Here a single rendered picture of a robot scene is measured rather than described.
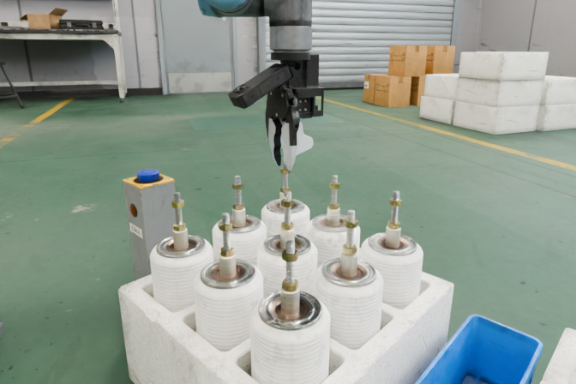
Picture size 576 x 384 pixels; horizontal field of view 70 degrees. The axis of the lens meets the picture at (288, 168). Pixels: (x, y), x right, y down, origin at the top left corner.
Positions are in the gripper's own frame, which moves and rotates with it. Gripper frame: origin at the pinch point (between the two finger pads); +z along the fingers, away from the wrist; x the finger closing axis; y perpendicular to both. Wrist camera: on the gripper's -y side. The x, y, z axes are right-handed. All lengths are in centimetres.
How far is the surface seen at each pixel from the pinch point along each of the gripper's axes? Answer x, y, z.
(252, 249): -7.7, -10.5, 12.1
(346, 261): -26.4, -5.8, 7.0
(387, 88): 232, 268, 16
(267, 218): -1.2, -3.7, 10.3
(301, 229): -4.9, 1.5, 12.5
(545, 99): 81, 265, 12
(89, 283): 37, -33, 35
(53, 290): 38, -40, 35
